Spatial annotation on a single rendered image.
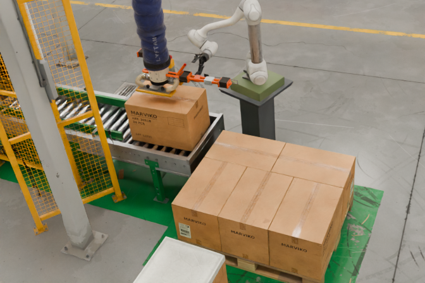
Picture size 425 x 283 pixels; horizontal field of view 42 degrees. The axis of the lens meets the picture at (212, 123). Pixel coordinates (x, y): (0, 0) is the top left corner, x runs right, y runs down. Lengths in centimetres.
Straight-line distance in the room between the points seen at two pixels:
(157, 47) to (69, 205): 144
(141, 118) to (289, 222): 159
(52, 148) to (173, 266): 145
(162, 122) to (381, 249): 207
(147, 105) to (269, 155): 112
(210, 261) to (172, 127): 172
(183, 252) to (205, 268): 19
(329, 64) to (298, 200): 298
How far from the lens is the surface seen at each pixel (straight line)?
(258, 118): 525
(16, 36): 385
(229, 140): 491
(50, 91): 410
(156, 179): 503
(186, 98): 479
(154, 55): 452
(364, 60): 707
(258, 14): 453
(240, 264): 455
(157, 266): 336
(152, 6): 433
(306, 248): 411
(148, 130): 491
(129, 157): 502
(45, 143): 423
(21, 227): 543
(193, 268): 331
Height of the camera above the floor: 357
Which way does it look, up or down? 36 degrees down
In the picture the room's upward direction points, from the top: 7 degrees counter-clockwise
